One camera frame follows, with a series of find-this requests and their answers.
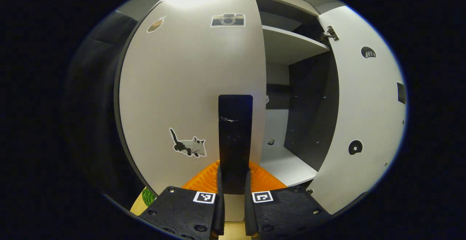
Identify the metal door hinge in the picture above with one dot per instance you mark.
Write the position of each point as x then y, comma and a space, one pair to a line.
309, 191
330, 33

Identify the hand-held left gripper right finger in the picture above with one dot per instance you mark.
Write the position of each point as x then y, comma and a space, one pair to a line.
249, 214

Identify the white cabinet shelf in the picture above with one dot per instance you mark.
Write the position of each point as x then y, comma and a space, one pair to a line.
287, 45
280, 20

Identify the green striped object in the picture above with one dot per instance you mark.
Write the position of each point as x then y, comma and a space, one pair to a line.
147, 197

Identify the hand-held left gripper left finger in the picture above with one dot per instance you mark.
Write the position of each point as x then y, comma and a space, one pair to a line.
219, 214

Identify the white double-door shoe cabinet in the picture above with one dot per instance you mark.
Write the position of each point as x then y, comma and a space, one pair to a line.
313, 105

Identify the white cabinet door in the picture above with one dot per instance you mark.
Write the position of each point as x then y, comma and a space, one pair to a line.
182, 87
364, 105

